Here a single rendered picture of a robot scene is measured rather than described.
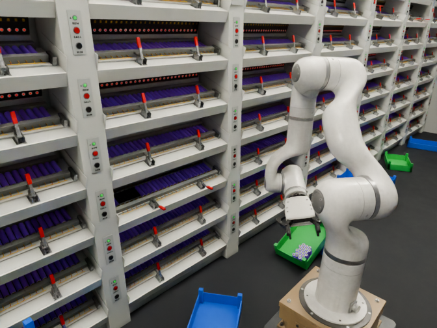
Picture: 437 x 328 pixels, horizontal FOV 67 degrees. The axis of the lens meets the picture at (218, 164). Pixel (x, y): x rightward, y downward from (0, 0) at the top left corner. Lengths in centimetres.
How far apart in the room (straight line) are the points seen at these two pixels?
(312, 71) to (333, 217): 42
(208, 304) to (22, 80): 118
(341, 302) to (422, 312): 80
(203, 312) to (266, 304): 30
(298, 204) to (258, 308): 63
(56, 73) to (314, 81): 76
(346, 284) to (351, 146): 40
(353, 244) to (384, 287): 95
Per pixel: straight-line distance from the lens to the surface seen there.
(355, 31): 273
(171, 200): 147
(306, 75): 102
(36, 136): 115
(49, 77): 111
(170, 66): 131
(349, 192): 91
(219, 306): 165
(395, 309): 182
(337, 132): 98
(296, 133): 122
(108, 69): 117
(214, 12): 146
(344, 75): 107
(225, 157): 162
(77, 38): 113
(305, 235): 203
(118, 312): 157
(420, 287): 200
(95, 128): 118
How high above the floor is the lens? 117
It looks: 22 degrees down
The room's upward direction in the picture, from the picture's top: straight up
